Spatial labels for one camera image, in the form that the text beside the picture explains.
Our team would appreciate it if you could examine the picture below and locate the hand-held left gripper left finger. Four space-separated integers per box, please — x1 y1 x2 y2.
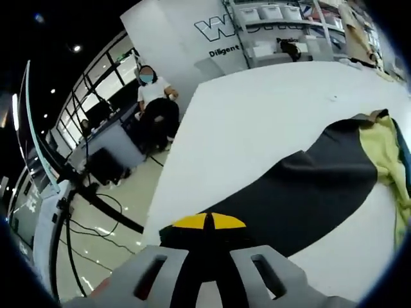
109 212 210 308

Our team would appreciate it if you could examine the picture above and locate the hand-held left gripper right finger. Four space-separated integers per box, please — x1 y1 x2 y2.
207 212 311 308

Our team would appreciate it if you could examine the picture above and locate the yellow blue grey garment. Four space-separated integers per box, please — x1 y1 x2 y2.
159 108 411 258

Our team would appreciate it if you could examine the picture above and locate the person's left hand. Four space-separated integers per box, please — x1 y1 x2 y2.
89 278 113 301

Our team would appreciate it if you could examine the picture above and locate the black tripod stand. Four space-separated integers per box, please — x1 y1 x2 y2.
53 162 144 234

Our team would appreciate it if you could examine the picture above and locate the black computer tower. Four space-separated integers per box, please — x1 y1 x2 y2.
86 147 131 187

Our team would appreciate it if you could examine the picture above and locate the grey office desk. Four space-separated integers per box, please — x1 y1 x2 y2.
69 105 144 180

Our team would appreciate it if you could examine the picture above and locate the grey leaning board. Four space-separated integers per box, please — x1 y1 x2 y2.
194 59 225 78

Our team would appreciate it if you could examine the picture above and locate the white printed partition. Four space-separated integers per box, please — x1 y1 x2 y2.
120 0 250 116

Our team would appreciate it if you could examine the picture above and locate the black bag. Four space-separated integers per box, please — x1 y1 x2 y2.
279 40 301 62

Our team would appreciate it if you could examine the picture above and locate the white storage box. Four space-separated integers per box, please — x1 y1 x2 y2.
303 35 331 60

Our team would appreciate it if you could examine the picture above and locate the grey metal shelf rack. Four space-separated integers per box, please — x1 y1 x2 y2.
221 0 347 68

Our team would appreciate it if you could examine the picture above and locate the white storage bin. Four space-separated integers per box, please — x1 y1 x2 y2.
239 6 261 22
281 4 302 21
258 3 283 19

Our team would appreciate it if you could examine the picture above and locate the black floor cable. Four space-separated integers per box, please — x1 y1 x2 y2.
60 192 142 298

